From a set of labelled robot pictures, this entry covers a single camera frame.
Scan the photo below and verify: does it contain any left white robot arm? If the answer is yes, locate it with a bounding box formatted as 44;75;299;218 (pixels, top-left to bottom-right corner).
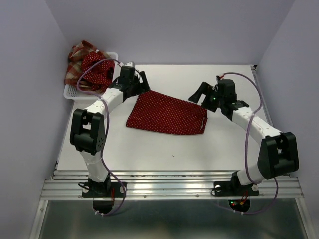
70;65;150;196

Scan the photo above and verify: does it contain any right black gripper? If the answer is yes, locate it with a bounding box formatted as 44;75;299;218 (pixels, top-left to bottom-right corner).
188;81;225;112

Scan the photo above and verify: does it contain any red beige plaid skirt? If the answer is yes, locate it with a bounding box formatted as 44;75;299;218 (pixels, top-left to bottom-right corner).
64;40;109;86

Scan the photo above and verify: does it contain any red polka dot skirt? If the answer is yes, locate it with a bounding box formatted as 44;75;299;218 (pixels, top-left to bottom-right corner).
81;51;115;93
126;91;208;136

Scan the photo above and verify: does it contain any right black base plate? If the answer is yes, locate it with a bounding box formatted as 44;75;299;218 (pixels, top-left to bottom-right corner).
211;181;260;197

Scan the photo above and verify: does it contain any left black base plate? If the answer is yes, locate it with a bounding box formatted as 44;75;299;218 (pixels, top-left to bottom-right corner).
78;181;126;198

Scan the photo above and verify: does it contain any white plastic basket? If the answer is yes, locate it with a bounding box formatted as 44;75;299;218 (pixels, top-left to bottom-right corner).
63;63;120;101

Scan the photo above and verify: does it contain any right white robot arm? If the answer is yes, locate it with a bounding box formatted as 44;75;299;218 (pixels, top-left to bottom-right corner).
189;79;299;197

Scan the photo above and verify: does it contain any aluminium rail frame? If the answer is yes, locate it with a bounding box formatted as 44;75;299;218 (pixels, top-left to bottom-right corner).
29;64;315;239

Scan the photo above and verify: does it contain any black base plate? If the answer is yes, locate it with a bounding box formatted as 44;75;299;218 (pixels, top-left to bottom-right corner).
78;181;126;198
211;181;260;197

